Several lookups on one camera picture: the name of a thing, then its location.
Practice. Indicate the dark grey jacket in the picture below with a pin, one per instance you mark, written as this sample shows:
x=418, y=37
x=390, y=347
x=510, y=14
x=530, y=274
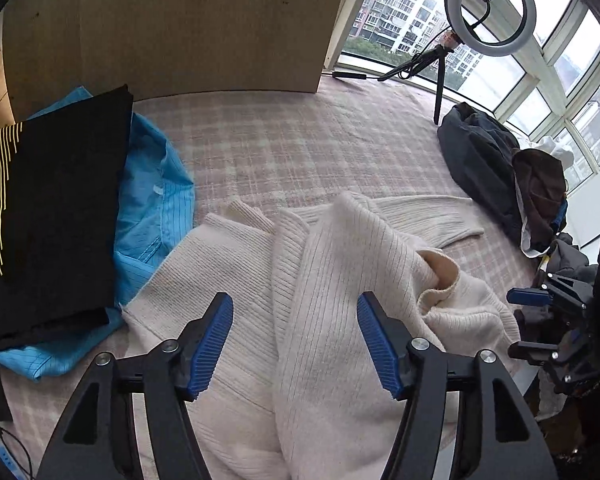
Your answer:
x=475, y=160

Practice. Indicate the black garment with yellow stripes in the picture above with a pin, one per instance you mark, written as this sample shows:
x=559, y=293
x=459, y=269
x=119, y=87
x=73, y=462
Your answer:
x=55, y=210

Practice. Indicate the cream ribbed knit sweater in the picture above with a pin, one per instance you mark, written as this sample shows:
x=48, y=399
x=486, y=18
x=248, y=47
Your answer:
x=330, y=270

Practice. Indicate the grey crumpled cloth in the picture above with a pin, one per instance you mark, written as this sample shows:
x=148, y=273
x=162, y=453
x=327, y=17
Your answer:
x=570, y=257

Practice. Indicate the black tripod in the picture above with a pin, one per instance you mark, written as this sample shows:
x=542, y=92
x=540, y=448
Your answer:
x=437, y=85

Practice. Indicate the brown garment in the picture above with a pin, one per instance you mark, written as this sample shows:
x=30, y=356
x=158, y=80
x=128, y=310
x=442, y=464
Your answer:
x=542, y=195

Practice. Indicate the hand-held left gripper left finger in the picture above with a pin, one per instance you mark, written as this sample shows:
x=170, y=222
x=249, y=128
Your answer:
x=211, y=345

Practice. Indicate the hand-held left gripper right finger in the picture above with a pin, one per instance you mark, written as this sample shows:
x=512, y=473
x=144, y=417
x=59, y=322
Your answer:
x=380, y=345

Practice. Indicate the white window frame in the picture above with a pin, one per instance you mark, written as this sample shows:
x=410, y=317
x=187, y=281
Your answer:
x=550, y=60

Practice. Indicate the wooden headboard panel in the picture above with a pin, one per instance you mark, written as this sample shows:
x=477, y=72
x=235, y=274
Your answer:
x=180, y=25

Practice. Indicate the pink plaid bed sheet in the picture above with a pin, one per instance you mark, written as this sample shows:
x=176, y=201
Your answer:
x=290, y=145

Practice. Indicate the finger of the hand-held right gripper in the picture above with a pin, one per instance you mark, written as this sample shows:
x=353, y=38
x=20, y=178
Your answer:
x=530, y=349
x=527, y=295

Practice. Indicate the blue striped shirt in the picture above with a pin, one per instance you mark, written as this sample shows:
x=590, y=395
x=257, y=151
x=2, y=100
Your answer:
x=150, y=195

